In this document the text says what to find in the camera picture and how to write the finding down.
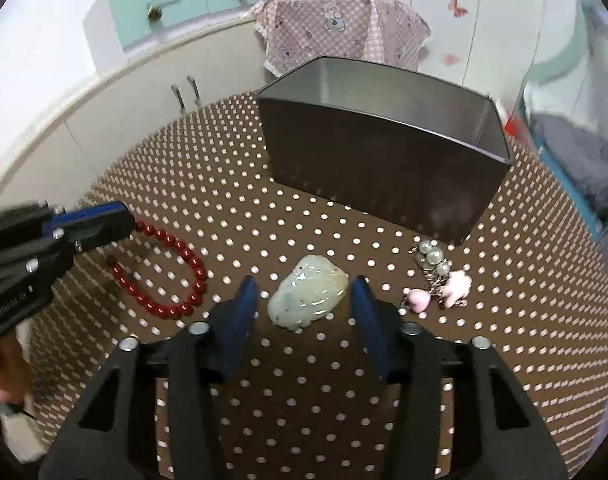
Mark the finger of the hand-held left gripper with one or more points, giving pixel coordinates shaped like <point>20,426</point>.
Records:
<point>104,232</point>
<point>84,212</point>

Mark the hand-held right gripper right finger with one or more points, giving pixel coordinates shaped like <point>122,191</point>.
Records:
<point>371,325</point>

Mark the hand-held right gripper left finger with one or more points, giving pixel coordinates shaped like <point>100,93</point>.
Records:
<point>239,320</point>

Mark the pale green jade pendant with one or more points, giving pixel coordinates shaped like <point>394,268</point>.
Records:
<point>309,292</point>

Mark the grey metal box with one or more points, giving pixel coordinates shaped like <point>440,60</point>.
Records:
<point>383,170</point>

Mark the person's left hand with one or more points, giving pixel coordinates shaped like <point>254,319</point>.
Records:
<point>6,365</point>

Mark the white low cabinet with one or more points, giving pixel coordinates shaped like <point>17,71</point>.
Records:
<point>84,125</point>

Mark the brown polka dot tablecloth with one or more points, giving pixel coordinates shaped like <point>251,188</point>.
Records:
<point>334,410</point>

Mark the stepped shelf cabinet teal drawers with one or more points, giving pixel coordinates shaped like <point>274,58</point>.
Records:
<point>139,15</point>

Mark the red storage bench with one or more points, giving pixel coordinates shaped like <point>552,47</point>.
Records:
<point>511,125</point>

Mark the grey duvet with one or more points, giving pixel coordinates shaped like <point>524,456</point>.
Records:
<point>583,160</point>

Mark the pink printed cloth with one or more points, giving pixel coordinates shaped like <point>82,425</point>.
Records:
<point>344,25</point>

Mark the white wardrobe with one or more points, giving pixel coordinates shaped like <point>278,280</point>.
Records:
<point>483,25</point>

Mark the pink butterfly sticker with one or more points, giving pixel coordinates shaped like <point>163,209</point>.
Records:
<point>457,6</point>

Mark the teal bunk bed frame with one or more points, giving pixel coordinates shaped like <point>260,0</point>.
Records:
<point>563,45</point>

